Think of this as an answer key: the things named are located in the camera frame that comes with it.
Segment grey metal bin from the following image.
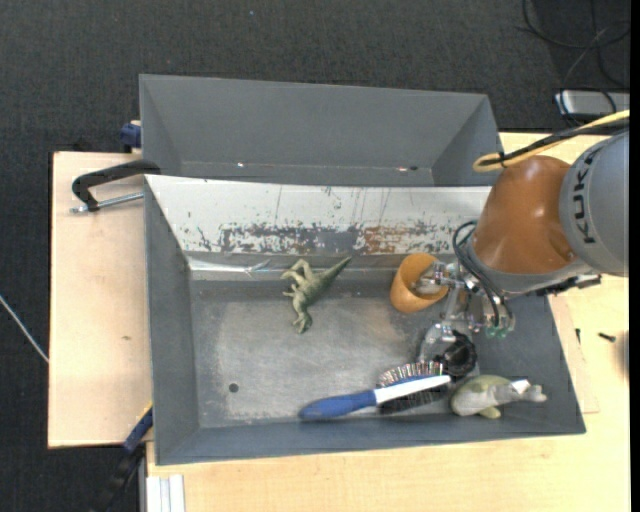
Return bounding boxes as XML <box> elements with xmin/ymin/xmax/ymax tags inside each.
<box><xmin>137</xmin><ymin>73</ymin><xmax>587</xmax><ymax>466</ymax></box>

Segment grey-green toy turtle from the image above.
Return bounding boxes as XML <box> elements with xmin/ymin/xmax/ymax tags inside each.
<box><xmin>449</xmin><ymin>374</ymin><xmax>549</xmax><ymax>420</ymax></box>

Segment green toy dinosaur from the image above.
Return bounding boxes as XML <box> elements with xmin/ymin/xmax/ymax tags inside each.
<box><xmin>279</xmin><ymin>255</ymin><xmax>354</xmax><ymax>335</ymax></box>

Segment orange cup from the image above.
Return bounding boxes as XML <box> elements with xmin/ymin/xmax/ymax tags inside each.
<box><xmin>388</xmin><ymin>252</ymin><xmax>451</xmax><ymax>315</ymax></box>

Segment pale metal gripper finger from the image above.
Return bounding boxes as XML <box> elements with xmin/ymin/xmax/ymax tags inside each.
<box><xmin>418</xmin><ymin>322</ymin><xmax>457</xmax><ymax>362</ymax></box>
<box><xmin>411</xmin><ymin>263</ymin><xmax>451</xmax><ymax>297</ymax></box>

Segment blue and white brush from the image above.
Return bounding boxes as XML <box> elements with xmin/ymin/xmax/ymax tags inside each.
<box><xmin>297</xmin><ymin>362</ymin><xmax>454</xmax><ymax>421</ymax></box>

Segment black round cap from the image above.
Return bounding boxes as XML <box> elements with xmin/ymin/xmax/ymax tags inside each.
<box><xmin>431</xmin><ymin>331</ymin><xmax>479</xmax><ymax>377</ymax></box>

